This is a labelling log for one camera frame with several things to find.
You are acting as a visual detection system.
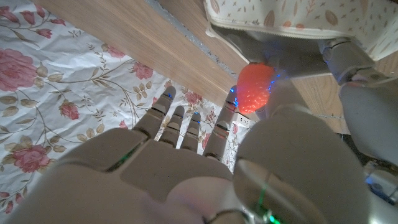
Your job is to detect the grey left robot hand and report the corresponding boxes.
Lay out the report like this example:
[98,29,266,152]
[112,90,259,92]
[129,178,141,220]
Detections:
[317,37,398,207]

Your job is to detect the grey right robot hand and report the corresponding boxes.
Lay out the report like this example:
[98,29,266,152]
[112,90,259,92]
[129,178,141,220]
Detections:
[2,79,371,224]

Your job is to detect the red ball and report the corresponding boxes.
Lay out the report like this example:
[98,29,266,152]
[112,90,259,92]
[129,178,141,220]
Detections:
[236,62,276,115]

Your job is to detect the cream patterned pen bag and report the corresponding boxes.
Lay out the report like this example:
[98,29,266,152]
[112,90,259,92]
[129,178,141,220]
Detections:
[203,0,398,79]

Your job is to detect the white power strip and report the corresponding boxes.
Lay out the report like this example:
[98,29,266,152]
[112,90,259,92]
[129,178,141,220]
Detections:
[233,111,257,129]

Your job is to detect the floral backdrop cloth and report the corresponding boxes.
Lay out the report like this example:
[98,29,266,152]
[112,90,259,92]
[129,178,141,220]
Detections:
[0,0,259,215]

